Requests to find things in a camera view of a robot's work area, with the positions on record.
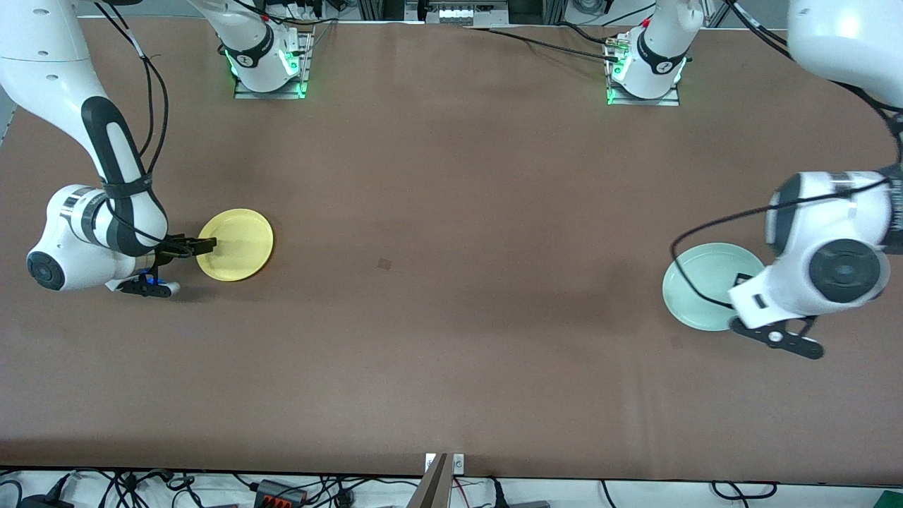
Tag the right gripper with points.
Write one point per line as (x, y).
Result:
(174, 246)

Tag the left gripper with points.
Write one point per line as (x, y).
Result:
(742, 279)

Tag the pale green plate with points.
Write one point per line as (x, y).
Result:
(712, 271)

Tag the yellow plate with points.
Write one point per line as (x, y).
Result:
(240, 247)

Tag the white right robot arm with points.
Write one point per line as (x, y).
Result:
(49, 77)

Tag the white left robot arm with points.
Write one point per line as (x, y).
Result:
(832, 233)

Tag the black power strip red switches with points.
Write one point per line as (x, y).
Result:
(279, 494)

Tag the green floor object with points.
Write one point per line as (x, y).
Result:
(892, 501)

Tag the white socket strip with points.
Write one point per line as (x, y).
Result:
(469, 15)

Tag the grey camera pole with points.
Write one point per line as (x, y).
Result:
(432, 487)

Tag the white pole bracket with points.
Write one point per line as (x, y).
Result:
(458, 463)

